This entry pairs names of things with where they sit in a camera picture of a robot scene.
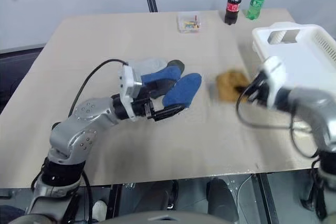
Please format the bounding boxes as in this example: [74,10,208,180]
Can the grey rounded robot body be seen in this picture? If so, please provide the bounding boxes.
[115,209,211,224]

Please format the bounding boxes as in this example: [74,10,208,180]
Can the dark green sock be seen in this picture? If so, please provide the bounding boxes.
[151,60,185,99]

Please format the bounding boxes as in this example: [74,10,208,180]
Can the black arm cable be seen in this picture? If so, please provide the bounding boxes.
[68,58,129,116]
[235,77,323,219]

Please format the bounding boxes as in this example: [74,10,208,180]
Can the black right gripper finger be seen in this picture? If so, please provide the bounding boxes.
[241,94,259,103]
[234,84,253,92]

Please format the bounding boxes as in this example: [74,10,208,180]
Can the white shoe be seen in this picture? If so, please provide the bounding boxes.
[92,200,108,221]

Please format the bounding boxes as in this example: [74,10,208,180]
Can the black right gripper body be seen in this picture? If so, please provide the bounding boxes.
[246,73,271,104]

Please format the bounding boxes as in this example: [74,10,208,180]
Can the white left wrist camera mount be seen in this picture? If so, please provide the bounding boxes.
[118,64,144,122]

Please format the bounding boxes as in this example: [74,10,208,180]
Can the green soda bottle yellow cap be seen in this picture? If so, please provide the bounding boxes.
[245,0,268,20]

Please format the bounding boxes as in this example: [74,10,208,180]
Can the white plastic basket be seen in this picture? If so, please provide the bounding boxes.
[251,22,336,133]

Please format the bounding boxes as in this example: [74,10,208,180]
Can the pale thin cable under table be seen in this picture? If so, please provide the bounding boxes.
[237,174,257,198]

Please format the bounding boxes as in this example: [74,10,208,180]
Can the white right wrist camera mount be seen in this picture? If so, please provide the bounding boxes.
[258,56,287,109]

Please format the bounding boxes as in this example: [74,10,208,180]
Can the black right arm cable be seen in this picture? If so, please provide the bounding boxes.
[235,77,323,219]

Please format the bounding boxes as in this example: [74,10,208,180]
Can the light grey sock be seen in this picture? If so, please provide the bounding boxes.
[128,57,169,78]

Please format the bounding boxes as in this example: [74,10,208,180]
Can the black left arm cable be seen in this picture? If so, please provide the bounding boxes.
[68,58,129,116]

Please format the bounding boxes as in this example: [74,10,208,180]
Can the blue sock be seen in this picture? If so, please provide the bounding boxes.
[162,73,202,110]
[140,66,182,83]

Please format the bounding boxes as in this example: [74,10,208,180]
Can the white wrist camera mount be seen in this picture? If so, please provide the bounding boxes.
[118,64,144,122]
[258,56,287,109]

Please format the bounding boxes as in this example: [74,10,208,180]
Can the mustard yellow sock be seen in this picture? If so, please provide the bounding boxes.
[215,68,250,103]

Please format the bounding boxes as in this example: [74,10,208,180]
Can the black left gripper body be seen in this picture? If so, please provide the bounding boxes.
[131,90,158,122]

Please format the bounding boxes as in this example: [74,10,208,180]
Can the cola bottle red cap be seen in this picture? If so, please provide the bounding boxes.
[224,0,243,25]

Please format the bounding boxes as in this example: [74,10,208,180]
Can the clear plastic box coloured clips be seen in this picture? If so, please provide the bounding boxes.
[177,11,202,35]

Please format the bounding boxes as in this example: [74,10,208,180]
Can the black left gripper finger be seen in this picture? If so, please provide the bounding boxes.
[143,79,175,92]
[153,104,187,122]

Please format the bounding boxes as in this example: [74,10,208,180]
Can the black table frame leg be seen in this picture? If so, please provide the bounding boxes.
[251,173,276,224]
[109,184,123,214]

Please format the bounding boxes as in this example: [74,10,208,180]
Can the black rounded shape under table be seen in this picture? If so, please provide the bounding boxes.
[207,178,239,223]

